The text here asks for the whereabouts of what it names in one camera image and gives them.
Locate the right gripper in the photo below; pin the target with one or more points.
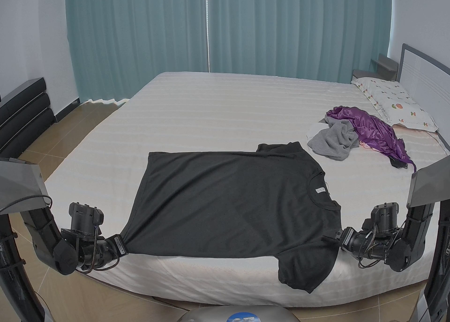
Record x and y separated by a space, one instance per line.
357 243

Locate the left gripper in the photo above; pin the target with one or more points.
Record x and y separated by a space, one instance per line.
112 248

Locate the black T-shirt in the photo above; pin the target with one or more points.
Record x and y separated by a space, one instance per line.
228 208

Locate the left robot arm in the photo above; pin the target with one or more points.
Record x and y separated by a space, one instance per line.
45 236

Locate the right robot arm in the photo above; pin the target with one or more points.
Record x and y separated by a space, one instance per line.
418 229

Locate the bed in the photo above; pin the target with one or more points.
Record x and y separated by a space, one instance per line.
228 109

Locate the pink garment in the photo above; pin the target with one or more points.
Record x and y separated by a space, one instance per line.
364 144

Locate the grey garment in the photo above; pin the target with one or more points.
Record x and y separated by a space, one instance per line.
334 143

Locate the purple satin garment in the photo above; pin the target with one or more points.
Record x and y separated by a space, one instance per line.
376 127

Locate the white garment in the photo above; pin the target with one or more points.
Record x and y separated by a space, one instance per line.
314 132

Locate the white printed pillow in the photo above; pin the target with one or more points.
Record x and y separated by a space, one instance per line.
397 102

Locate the black chest of drawers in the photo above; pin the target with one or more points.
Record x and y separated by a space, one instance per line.
24 113

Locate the grey bedside table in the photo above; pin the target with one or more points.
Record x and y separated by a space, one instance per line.
383 66

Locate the blue-green curtain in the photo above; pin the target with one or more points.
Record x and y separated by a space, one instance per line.
140 29
298 22

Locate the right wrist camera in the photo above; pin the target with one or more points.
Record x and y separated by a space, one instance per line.
368 225

